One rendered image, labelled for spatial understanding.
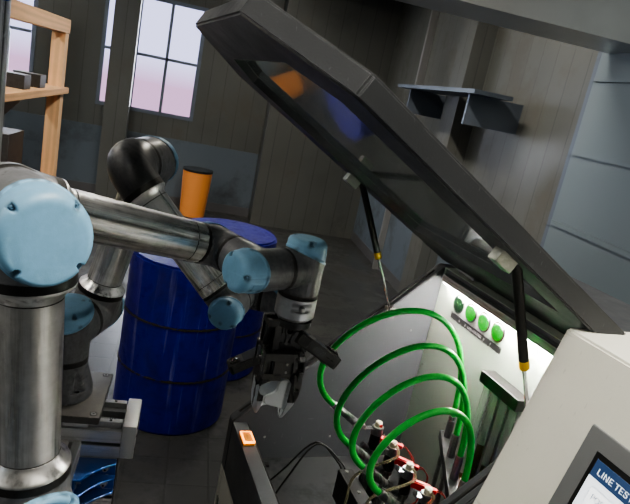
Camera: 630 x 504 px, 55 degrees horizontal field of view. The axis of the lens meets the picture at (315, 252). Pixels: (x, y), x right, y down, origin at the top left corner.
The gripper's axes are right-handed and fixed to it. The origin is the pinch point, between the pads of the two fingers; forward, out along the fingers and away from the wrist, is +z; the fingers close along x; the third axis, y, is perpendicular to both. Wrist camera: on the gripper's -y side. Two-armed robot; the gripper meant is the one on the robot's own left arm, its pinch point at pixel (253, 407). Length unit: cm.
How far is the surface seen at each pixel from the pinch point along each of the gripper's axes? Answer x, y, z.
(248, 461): -8.9, -1.6, 9.8
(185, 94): 701, 61, -45
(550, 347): -40, 49, -39
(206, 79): 699, 85, -69
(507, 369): -26, 52, -27
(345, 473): -18.9, 20.2, 6.8
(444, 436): -22.1, 43.2, -5.4
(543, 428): -63, 30, -34
